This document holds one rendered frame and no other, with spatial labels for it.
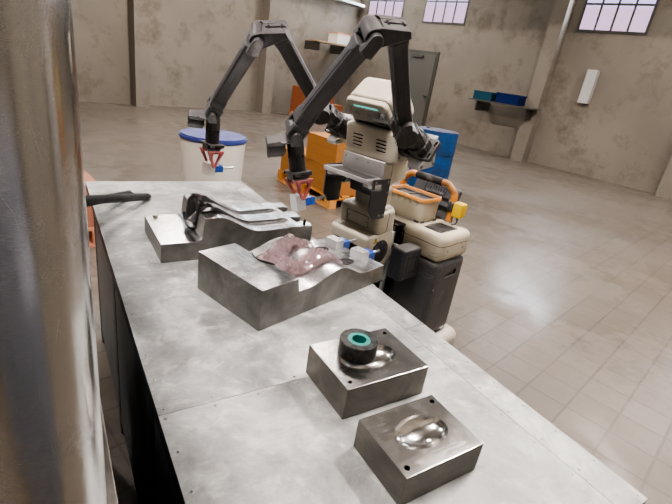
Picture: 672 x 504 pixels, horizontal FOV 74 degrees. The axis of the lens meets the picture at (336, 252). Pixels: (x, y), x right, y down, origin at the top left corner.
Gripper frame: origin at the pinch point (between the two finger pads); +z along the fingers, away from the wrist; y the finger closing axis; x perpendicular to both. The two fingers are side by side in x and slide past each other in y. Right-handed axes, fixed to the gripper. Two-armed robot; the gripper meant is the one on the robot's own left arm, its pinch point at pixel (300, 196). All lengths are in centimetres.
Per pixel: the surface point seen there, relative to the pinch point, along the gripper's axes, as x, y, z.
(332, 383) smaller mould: -33, 76, 18
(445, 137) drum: 356, -298, 33
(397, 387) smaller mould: -21, 80, 22
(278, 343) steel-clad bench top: -35, 54, 20
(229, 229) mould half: -28.6, 7.0, 4.3
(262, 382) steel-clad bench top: -43, 65, 20
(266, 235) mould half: -16.5, 6.4, 9.1
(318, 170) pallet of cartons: 164, -293, 48
